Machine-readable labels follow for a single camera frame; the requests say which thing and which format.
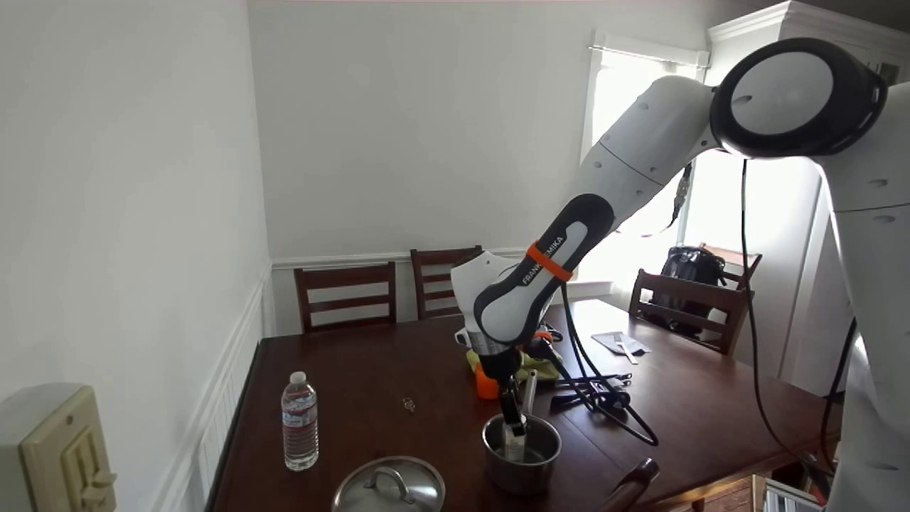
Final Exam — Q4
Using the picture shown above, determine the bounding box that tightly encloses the metallic bowl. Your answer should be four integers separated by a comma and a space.
481, 413, 563, 496

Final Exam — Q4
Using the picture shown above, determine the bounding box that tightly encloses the clear plastic water bottle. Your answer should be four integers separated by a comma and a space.
281, 370, 320, 472

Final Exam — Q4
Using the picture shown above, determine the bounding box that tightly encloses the orange plastic object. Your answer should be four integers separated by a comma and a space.
474, 362, 501, 400

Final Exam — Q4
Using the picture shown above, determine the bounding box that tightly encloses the yellow-green cloth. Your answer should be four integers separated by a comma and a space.
465, 347, 562, 385

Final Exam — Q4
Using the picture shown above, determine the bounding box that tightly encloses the black folded stand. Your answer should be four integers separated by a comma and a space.
550, 373, 634, 414

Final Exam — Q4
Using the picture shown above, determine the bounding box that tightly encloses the grey paper sheet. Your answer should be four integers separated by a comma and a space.
591, 331, 652, 357

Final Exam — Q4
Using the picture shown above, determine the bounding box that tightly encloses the dark wooden chair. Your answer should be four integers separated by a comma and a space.
628, 267, 755, 357
294, 261, 398, 335
409, 245, 485, 321
700, 242, 764, 291

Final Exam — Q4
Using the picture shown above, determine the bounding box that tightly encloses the steel pot lid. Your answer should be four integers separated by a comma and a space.
331, 455, 447, 512

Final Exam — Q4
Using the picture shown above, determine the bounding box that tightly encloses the black backpack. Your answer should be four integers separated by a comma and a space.
650, 245, 728, 336

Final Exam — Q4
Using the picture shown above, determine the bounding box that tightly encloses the window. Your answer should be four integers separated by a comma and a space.
579, 28, 713, 287

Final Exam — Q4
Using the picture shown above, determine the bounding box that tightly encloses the white cabinet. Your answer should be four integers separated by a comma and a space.
682, 0, 910, 399

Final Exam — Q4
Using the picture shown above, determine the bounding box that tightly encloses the beige wall switch plate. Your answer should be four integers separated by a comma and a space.
0, 382, 119, 512

